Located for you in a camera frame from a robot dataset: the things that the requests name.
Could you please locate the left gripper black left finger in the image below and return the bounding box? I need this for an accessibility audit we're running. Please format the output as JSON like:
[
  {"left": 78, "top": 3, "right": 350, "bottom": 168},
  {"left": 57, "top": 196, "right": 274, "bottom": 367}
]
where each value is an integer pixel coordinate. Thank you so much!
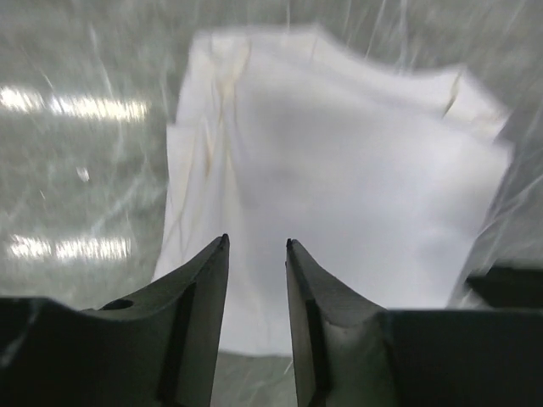
[{"left": 76, "top": 234, "right": 230, "bottom": 406}]

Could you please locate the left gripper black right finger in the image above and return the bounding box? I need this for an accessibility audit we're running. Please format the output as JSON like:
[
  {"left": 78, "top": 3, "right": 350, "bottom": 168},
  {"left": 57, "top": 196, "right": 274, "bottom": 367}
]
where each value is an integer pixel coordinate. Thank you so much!
[{"left": 285, "top": 239, "right": 400, "bottom": 406}]

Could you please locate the white floral t shirt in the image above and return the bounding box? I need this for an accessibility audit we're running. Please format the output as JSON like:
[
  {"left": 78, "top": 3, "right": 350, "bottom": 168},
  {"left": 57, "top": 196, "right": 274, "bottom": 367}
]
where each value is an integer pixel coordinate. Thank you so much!
[{"left": 154, "top": 26, "right": 512, "bottom": 356}]

